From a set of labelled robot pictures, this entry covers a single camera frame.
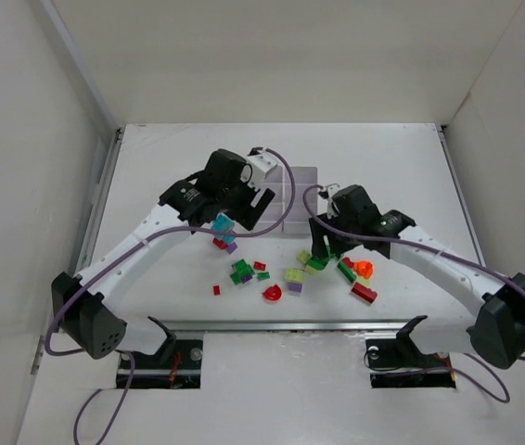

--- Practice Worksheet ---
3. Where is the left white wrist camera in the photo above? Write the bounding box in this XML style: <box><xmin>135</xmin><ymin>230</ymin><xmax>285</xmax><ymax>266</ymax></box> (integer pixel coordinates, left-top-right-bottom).
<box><xmin>240</xmin><ymin>152</ymin><xmax>277</xmax><ymax>191</ymax></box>

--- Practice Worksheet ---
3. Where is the orange lego piece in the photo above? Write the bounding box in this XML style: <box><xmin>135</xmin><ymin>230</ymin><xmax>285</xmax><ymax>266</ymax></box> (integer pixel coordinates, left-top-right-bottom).
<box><xmin>353</xmin><ymin>261</ymin><xmax>374</xmax><ymax>280</ymax></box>

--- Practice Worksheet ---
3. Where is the small purple lego brick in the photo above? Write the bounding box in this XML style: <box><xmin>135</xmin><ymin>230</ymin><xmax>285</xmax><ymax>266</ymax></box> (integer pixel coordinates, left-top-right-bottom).
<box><xmin>225</xmin><ymin>242</ymin><xmax>237</xmax><ymax>254</ymax></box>

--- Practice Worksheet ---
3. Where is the small red brick by orange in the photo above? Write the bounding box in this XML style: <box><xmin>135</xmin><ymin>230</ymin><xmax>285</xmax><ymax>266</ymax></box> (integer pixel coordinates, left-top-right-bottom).
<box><xmin>342</xmin><ymin>257</ymin><xmax>354</xmax><ymax>269</ymax></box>

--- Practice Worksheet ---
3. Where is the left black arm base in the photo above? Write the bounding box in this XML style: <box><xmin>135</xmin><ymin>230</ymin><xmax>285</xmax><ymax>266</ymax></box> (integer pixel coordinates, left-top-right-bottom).
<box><xmin>115</xmin><ymin>317</ymin><xmax>203</xmax><ymax>389</ymax></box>

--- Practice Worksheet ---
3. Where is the pale lime lego brick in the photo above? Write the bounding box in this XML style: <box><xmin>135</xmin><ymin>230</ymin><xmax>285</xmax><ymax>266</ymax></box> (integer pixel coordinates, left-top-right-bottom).
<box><xmin>355</xmin><ymin>276</ymin><xmax>371</xmax><ymax>288</ymax></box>

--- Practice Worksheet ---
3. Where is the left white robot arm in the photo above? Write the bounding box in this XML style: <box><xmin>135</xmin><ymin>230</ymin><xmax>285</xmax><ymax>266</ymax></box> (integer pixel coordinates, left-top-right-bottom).
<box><xmin>45</xmin><ymin>147</ymin><xmax>287</xmax><ymax>361</ymax></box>

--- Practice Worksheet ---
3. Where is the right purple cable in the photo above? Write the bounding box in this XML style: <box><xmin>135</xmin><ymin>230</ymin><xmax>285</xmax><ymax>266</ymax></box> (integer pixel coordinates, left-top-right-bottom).
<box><xmin>302</xmin><ymin>184</ymin><xmax>525</xmax><ymax>404</ymax></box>

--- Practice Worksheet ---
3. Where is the cyan lego block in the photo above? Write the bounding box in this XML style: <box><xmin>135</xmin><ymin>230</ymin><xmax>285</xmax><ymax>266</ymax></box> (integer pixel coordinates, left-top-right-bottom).
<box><xmin>211</xmin><ymin>214</ymin><xmax>236</xmax><ymax>245</ymax></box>

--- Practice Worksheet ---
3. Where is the large red lego brick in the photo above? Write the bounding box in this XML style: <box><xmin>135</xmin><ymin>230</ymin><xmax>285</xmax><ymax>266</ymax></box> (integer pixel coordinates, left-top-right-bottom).
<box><xmin>351</xmin><ymin>283</ymin><xmax>378</xmax><ymax>304</ymax></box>

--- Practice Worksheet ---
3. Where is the purple cable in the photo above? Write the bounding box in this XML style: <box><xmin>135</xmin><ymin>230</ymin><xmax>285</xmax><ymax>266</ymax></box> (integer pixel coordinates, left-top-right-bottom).
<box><xmin>45</xmin><ymin>146</ymin><xmax>297</xmax><ymax>445</ymax></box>
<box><xmin>302</xmin><ymin>184</ymin><xmax>525</xmax><ymax>404</ymax></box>

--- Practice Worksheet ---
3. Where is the long green lego brick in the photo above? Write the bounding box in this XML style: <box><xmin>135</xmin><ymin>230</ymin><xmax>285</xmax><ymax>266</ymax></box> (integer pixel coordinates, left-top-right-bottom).
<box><xmin>337</xmin><ymin>261</ymin><xmax>357</xmax><ymax>283</ymax></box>

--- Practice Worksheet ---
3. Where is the lime green lego brick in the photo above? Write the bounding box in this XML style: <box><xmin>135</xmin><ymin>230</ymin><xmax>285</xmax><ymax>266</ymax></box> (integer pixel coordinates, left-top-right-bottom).
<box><xmin>296</xmin><ymin>249</ymin><xmax>313</xmax><ymax>265</ymax></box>

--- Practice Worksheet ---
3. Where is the lime and purple lego stack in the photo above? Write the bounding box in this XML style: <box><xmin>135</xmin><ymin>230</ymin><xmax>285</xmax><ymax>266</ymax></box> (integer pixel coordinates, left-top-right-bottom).
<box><xmin>285</xmin><ymin>268</ymin><xmax>305</xmax><ymax>294</ymax></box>

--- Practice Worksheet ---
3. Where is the red round lego piece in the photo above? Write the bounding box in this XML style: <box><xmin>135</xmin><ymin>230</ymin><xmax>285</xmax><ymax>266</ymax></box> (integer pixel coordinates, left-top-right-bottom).
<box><xmin>262</xmin><ymin>285</ymin><xmax>283</xmax><ymax>303</ymax></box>

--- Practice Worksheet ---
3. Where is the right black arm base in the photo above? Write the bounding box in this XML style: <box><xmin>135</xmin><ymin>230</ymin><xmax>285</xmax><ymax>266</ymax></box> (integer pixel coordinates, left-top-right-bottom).
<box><xmin>364</xmin><ymin>315</ymin><xmax>456</xmax><ymax>389</ymax></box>

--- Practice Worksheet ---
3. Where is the metal rail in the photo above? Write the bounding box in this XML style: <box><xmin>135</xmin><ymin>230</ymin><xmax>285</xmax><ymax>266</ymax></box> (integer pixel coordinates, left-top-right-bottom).
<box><xmin>83</xmin><ymin>123</ymin><xmax>482</xmax><ymax>331</ymax></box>

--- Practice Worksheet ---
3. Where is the small green lego piece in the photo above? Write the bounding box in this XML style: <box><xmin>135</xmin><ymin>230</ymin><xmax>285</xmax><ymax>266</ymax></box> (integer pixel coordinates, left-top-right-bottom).
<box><xmin>257</xmin><ymin>272</ymin><xmax>270</xmax><ymax>281</ymax></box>

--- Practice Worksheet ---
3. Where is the small red lego brick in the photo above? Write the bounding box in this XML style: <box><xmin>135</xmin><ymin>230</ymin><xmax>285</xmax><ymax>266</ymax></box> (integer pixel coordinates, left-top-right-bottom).
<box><xmin>253</xmin><ymin>261</ymin><xmax>266</xmax><ymax>271</ymax></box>

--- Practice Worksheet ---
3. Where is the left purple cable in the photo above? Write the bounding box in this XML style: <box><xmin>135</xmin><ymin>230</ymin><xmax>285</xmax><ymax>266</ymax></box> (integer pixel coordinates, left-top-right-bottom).
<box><xmin>45</xmin><ymin>146</ymin><xmax>297</xmax><ymax>445</ymax></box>

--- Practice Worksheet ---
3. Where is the green lego brick stack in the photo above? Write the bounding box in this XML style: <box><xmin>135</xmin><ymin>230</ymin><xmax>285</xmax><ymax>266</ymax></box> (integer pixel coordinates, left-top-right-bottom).
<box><xmin>230</xmin><ymin>259</ymin><xmax>255</xmax><ymax>286</ymax></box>

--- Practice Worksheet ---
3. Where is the white divided sorting container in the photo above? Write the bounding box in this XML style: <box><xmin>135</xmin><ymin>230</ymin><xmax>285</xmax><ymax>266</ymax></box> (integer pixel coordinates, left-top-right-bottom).
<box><xmin>259</xmin><ymin>165</ymin><xmax>320</xmax><ymax>237</ymax></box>

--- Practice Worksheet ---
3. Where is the red brick under cyan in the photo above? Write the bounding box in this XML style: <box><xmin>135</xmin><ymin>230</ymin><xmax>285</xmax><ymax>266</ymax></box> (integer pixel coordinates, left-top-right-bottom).
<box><xmin>212</xmin><ymin>237</ymin><xmax>227</xmax><ymax>250</ymax></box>

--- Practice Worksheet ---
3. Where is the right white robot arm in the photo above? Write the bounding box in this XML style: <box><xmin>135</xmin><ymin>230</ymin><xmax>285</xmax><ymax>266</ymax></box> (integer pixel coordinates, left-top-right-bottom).
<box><xmin>305</xmin><ymin>184</ymin><xmax>525</xmax><ymax>369</ymax></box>

